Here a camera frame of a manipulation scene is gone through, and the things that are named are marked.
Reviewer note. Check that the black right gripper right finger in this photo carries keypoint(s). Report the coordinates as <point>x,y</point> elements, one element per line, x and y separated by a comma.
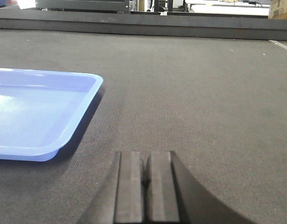
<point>174,196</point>

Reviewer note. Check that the cardboard box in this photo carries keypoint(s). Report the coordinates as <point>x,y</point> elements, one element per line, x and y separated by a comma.
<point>278,9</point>

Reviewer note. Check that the blue plastic tray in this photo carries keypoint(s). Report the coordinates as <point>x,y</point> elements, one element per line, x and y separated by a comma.
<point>40,110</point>

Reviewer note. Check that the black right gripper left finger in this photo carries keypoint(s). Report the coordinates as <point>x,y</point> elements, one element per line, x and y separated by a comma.
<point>120,198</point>

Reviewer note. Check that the dark grey fabric mat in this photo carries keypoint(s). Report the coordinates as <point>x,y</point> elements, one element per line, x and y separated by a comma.
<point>220,104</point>

